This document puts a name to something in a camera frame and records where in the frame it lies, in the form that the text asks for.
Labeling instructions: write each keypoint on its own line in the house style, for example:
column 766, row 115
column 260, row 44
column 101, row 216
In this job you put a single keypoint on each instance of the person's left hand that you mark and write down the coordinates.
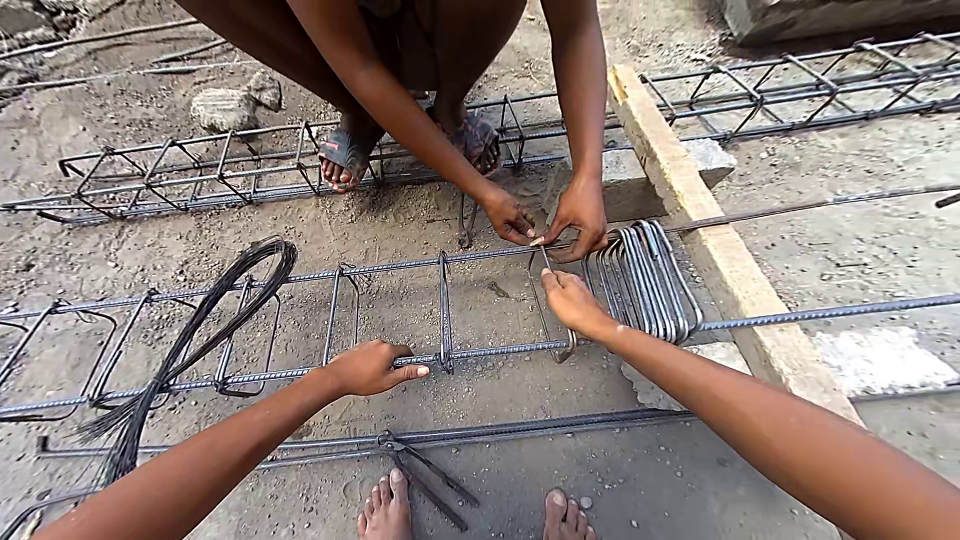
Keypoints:
column 364, row 369

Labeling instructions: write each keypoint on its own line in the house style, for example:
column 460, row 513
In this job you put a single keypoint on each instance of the person's right hand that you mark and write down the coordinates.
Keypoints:
column 576, row 306

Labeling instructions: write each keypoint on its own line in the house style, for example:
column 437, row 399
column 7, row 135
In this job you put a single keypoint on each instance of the person's right fingers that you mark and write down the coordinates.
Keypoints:
column 567, row 278

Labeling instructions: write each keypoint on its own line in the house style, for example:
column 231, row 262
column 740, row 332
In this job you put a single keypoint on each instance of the person's left thumb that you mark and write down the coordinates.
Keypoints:
column 411, row 371

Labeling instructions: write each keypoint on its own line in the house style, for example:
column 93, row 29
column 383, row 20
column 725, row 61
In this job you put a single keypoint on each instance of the person's left fingers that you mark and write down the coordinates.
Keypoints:
column 399, row 351

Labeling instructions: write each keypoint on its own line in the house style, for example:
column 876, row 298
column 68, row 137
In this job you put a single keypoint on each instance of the person's right thumb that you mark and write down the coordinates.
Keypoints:
column 550, row 283

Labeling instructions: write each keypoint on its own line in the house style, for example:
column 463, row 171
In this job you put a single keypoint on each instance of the single bent steel stirrup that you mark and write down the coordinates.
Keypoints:
column 538, row 300

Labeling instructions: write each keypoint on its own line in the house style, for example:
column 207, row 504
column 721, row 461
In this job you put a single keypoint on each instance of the long ribbed steel rebar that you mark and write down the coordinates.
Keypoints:
column 510, row 349
column 397, row 266

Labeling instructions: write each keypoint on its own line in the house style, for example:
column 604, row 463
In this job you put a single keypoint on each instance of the person's left forearm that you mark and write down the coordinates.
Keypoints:
column 202, row 469

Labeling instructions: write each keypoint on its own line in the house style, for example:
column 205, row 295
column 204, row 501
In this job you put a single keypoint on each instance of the person's right forearm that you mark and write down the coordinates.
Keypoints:
column 772, row 420

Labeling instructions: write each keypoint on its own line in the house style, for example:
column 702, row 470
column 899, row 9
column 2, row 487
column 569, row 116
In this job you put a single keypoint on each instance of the rectangular steel tie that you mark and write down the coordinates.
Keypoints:
column 120, row 347
column 445, row 307
column 231, row 337
column 30, row 335
column 333, row 319

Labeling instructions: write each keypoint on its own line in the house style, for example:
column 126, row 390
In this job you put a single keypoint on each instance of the bundle of steel stirrups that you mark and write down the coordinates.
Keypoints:
column 651, row 277

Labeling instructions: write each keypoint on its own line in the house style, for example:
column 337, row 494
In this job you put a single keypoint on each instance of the metal pincers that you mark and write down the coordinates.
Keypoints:
column 464, row 225
column 431, row 480

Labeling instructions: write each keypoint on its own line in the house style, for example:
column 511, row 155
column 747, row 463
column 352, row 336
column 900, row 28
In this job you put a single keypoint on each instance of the grey concrete block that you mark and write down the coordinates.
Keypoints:
column 630, row 180
column 660, row 390

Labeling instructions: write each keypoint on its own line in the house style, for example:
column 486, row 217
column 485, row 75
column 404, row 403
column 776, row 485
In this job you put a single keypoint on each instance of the thin steel rebars on ground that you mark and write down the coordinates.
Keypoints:
column 525, row 429

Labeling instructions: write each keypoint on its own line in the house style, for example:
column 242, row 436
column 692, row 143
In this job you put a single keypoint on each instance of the wooden beam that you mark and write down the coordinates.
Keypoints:
column 712, row 225

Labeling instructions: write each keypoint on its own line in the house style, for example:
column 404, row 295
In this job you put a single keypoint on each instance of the finished rebar cage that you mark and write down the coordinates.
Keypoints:
column 225, row 182

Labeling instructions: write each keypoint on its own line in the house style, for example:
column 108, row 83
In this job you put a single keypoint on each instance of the grey stone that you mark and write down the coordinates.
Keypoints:
column 223, row 110
column 265, row 91

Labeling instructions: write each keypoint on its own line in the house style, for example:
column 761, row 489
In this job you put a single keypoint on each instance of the white flat block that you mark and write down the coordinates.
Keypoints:
column 885, row 360

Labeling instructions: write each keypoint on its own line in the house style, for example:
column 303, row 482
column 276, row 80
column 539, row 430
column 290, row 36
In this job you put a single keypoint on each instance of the large concrete block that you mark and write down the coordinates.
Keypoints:
column 825, row 19

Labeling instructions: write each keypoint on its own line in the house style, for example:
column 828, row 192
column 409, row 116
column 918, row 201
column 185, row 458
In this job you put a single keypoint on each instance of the thin steel rod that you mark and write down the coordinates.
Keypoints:
column 90, row 39
column 150, row 71

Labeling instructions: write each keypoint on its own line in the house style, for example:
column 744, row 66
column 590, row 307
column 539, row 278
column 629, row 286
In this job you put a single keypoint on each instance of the short dark rebar end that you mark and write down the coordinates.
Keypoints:
column 949, row 200

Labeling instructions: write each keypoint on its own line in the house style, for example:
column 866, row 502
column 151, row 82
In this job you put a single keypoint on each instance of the pile of rubble stones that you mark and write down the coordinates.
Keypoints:
column 22, row 21

